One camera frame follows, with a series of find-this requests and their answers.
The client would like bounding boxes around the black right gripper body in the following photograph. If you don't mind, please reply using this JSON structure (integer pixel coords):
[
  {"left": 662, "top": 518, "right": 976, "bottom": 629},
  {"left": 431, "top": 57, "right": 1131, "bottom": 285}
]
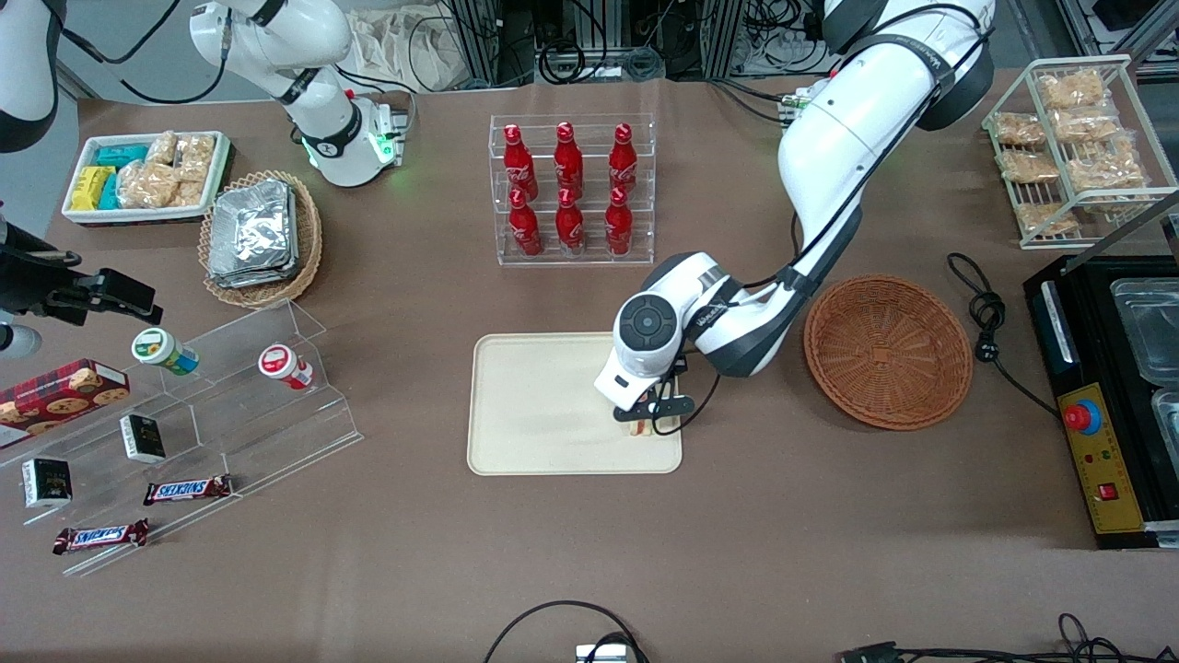
[{"left": 0, "top": 219, "right": 95, "bottom": 323}]

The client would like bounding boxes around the cream plastic tray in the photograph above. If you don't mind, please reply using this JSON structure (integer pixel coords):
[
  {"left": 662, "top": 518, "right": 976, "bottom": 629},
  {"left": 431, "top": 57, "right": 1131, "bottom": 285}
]
[{"left": 466, "top": 332, "right": 683, "bottom": 476}]

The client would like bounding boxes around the light wicker basket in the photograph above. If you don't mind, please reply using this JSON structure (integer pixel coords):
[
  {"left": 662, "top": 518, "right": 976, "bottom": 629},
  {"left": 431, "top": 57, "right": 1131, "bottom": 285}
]
[{"left": 198, "top": 170, "right": 323, "bottom": 309}]

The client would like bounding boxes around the brown wicker basket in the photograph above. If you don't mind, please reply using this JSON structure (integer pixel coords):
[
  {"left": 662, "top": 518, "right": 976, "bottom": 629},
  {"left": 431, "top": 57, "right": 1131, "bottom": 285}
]
[{"left": 803, "top": 274, "right": 975, "bottom": 432}]

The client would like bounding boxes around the green lid jar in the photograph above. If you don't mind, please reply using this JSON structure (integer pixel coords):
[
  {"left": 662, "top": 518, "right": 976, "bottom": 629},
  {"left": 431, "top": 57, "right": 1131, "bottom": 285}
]
[{"left": 131, "top": 327, "right": 200, "bottom": 377}]

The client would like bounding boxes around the white snack crate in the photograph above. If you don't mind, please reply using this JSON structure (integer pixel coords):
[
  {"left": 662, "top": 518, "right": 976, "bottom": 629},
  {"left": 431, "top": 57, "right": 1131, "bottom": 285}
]
[{"left": 62, "top": 131, "right": 233, "bottom": 227}]

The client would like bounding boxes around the red tartan cookie box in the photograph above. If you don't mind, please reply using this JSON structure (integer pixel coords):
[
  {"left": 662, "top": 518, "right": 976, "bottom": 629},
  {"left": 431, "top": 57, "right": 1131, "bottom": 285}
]
[{"left": 0, "top": 359, "right": 131, "bottom": 450}]

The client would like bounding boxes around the yellow snack pack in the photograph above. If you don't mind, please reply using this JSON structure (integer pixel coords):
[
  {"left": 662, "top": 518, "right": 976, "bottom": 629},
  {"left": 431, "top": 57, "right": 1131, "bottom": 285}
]
[{"left": 71, "top": 166, "right": 116, "bottom": 212}]

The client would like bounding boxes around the silver foil pack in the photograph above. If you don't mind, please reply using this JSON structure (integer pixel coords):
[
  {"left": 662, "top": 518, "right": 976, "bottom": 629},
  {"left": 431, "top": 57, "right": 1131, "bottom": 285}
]
[
  {"left": 212, "top": 180, "right": 298, "bottom": 268},
  {"left": 209, "top": 244, "right": 300, "bottom": 288}
]

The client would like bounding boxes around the clear acrylic bottle rack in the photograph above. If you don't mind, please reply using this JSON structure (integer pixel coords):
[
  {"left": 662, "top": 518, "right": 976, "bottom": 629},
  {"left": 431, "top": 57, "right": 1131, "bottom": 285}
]
[{"left": 488, "top": 113, "right": 658, "bottom": 268}]

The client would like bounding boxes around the black tea box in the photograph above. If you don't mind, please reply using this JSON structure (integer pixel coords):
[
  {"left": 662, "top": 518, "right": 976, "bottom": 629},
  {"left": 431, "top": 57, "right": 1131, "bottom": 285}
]
[
  {"left": 21, "top": 458, "right": 73, "bottom": 509},
  {"left": 120, "top": 414, "right": 168, "bottom": 464}
]

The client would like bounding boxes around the red cola bottle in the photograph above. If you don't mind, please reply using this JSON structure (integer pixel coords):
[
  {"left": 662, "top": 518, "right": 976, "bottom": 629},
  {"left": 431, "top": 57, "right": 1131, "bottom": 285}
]
[
  {"left": 608, "top": 122, "right": 638, "bottom": 192},
  {"left": 508, "top": 189, "right": 543, "bottom": 257},
  {"left": 604, "top": 187, "right": 635, "bottom": 256},
  {"left": 503, "top": 124, "right": 538, "bottom": 199},
  {"left": 554, "top": 122, "right": 585, "bottom": 196},
  {"left": 555, "top": 187, "right": 586, "bottom": 252}
]

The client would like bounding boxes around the clear acrylic stepped display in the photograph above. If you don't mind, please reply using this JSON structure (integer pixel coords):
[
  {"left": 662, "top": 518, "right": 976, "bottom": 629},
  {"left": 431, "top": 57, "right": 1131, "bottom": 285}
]
[{"left": 0, "top": 299, "right": 363, "bottom": 578}]

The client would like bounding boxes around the red lid jar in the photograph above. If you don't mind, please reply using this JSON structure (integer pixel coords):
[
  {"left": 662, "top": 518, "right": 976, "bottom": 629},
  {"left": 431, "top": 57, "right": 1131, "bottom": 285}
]
[{"left": 257, "top": 343, "right": 315, "bottom": 391}]

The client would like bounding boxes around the brown Snickers bar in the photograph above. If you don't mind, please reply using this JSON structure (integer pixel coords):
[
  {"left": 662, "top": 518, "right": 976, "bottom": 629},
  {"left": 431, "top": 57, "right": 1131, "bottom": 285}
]
[
  {"left": 143, "top": 474, "right": 233, "bottom": 506},
  {"left": 52, "top": 518, "right": 150, "bottom": 555}
]

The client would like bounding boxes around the white cloth bag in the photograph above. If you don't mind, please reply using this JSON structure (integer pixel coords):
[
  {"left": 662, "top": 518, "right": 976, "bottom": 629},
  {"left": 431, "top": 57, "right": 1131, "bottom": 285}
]
[{"left": 345, "top": 5, "right": 463, "bottom": 93}]

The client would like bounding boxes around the black appliance with yellow panel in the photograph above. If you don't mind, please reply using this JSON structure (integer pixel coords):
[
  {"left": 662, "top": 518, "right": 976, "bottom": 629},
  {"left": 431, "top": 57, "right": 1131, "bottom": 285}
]
[{"left": 1022, "top": 253, "right": 1179, "bottom": 551}]

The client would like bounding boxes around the clear lidded pan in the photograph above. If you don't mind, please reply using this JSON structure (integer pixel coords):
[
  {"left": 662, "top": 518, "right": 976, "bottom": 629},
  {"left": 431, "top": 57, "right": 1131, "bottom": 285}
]
[
  {"left": 1151, "top": 387, "right": 1179, "bottom": 454},
  {"left": 1110, "top": 276, "right": 1179, "bottom": 384}
]

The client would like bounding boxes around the grey aluminium bar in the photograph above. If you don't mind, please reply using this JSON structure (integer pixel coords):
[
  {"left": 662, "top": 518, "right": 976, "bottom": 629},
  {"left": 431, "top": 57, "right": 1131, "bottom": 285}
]
[{"left": 1087, "top": 189, "right": 1179, "bottom": 250}]

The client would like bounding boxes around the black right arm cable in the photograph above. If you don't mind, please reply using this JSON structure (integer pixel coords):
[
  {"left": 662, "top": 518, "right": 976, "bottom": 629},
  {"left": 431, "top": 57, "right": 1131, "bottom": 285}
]
[{"left": 51, "top": 0, "right": 236, "bottom": 105}]

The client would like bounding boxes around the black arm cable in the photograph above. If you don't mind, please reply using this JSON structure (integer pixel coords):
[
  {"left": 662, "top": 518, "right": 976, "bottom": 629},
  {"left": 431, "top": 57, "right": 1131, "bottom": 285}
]
[
  {"left": 649, "top": 5, "right": 998, "bottom": 436},
  {"left": 51, "top": 0, "right": 236, "bottom": 105}
]

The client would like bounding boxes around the black looped cable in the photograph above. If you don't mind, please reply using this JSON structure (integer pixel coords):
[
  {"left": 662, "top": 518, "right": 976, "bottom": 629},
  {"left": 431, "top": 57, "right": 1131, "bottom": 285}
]
[{"left": 483, "top": 599, "right": 651, "bottom": 663}]

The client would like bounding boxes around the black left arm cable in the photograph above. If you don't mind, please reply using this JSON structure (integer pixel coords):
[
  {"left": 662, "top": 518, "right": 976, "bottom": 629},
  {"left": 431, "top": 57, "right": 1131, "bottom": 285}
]
[{"left": 649, "top": 5, "right": 998, "bottom": 436}]

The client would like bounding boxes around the black cable with connector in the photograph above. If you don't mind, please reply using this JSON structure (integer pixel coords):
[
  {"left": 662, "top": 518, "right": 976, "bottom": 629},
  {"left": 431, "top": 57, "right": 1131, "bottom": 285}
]
[{"left": 838, "top": 612, "right": 1179, "bottom": 663}]

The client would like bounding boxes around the black power cable with plug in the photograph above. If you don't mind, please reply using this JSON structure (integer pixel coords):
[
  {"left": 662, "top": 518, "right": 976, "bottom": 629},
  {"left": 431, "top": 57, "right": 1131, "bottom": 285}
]
[{"left": 947, "top": 252, "right": 1060, "bottom": 417}]

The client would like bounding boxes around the aluminium equipment frame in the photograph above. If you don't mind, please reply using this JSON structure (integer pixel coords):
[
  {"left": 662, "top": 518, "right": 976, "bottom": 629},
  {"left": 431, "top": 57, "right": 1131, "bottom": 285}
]
[{"left": 447, "top": 0, "right": 749, "bottom": 86}]

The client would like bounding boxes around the white wire rack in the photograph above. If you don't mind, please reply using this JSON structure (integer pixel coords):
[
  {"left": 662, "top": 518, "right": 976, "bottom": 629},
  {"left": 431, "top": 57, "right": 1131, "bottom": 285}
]
[{"left": 982, "top": 55, "right": 1179, "bottom": 250}]

